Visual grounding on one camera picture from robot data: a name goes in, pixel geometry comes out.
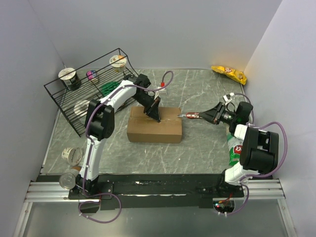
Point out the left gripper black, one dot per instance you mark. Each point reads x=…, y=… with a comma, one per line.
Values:
x=153, y=111

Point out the white chobani yogurt cup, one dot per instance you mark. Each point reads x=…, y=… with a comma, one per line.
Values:
x=72, y=156

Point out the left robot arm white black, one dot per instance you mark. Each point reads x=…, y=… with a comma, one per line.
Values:
x=100, y=124

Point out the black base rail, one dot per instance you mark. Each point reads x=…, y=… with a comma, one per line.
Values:
x=114, y=191

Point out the black wire rack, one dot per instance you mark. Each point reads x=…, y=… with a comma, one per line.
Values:
x=66, y=100

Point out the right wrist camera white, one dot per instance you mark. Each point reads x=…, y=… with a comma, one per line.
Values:
x=228, y=98

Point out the green cassava chips bag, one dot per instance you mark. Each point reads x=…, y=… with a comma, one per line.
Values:
x=235, y=147

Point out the orange labelled tin can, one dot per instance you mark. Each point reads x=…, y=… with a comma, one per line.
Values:
x=68, y=180

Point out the yellow lays chips bag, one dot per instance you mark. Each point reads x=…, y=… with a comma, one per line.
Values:
x=236, y=75

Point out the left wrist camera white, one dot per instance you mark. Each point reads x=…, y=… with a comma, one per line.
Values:
x=161, y=89

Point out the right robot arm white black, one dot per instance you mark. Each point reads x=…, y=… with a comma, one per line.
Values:
x=259, y=152

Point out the brown cardboard express box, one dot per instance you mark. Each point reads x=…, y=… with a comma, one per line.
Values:
x=142, y=128

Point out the green lidded jar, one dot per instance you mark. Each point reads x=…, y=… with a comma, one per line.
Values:
x=107, y=88

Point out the dark labelled yogurt cup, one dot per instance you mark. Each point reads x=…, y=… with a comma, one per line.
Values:
x=70, y=78

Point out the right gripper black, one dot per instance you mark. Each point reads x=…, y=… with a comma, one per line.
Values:
x=211, y=115

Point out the red black utility knife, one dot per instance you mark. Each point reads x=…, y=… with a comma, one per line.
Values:
x=190, y=115

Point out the yogurt cup peach label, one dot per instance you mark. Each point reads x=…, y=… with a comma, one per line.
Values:
x=118, y=63

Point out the small purple yogurt cup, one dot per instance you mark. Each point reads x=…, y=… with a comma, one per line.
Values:
x=92, y=76

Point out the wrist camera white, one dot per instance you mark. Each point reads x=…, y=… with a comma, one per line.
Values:
x=161, y=89
x=228, y=98

